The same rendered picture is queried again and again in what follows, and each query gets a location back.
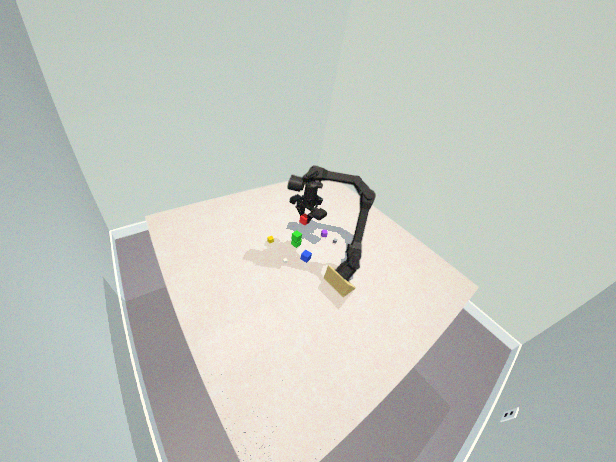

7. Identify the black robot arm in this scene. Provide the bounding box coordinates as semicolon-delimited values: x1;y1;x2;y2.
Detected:
287;166;376;282

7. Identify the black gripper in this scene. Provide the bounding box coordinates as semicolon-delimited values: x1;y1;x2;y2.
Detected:
289;194;327;223

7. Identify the blue block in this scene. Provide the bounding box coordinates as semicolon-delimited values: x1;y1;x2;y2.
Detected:
300;250;312;263

